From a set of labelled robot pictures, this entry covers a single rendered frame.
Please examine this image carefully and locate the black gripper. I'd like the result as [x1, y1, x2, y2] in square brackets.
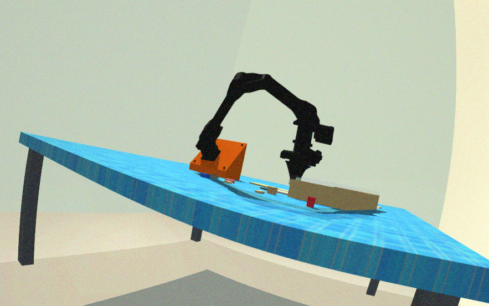
[280, 137, 316, 180]

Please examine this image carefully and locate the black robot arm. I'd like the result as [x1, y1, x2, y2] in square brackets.
[195, 72, 334, 164]

